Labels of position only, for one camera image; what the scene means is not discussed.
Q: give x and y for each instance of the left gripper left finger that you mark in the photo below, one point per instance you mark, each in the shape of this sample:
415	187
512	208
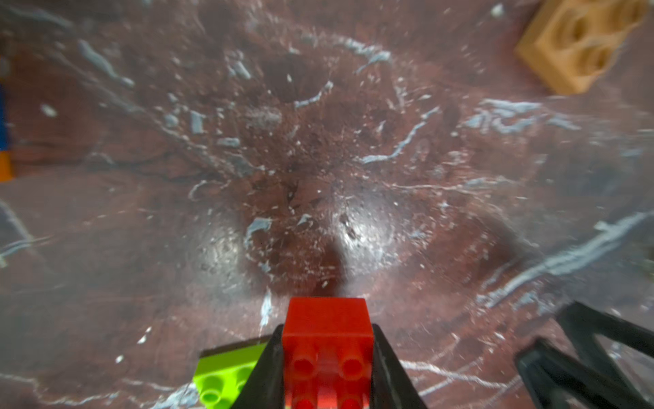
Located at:
265	386

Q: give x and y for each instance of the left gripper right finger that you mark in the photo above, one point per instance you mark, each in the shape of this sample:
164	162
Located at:
391	387

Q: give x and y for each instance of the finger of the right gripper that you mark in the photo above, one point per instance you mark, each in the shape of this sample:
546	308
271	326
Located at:
593	378

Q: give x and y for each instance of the small green lego brick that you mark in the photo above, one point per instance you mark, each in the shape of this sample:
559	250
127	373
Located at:
223	371

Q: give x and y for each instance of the red 2x2 lego brick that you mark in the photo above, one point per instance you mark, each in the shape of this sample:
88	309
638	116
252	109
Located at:
328	353

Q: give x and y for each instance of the tan 2x4 lego brick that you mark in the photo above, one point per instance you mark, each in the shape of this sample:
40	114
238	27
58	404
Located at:
569	43

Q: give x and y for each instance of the orange 2x4 lego brick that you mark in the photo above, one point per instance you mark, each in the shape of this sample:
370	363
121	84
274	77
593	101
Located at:
6	173

